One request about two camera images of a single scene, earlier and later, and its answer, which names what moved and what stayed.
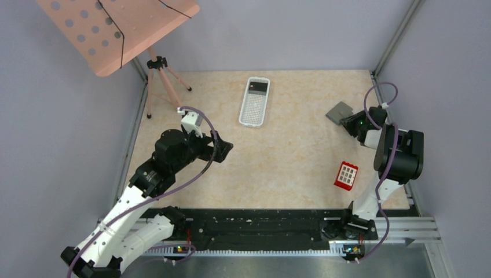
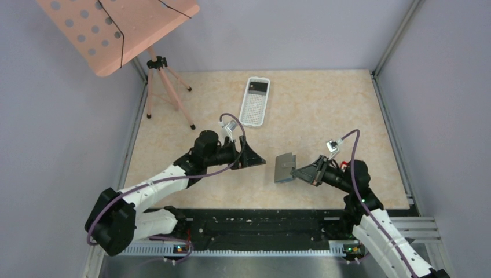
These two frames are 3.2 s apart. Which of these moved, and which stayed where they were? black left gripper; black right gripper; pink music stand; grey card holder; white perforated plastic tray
Moved: grey card holder; black right gripper; black left gripper
Stayed: white perforated plastic tray; pink music stand
